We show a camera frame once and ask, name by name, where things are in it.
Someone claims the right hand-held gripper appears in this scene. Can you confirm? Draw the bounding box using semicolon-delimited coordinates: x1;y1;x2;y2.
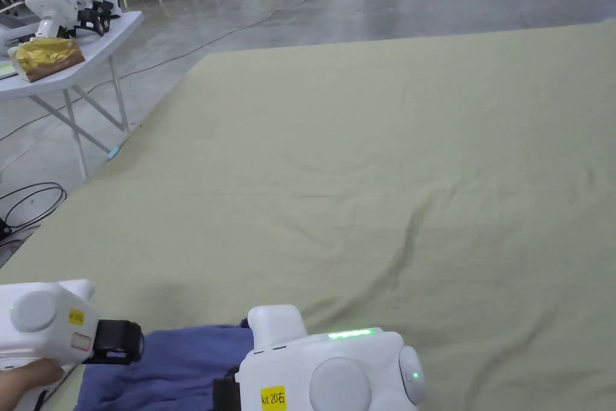
213;304;428;411

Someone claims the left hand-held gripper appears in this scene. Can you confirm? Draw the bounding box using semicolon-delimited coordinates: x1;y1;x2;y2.
0;279;145;411

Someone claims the dark blue garment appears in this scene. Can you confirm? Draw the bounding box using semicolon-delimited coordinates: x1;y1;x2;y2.
72;322;257;411

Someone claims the person's left hand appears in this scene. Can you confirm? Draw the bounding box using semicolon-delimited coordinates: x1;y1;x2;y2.
0;359;64;411

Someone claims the bed with pale green sheet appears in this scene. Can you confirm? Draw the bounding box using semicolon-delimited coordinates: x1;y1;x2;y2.
0;20;616;411

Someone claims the white folding table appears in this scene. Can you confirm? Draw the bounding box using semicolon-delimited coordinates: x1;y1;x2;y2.
0;0;145;182

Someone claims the looped black cable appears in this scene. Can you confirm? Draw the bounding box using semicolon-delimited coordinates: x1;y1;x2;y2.
0;182;68;244

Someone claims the long black floor cable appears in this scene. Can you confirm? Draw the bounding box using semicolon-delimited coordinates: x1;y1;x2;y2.
0;0;365;142

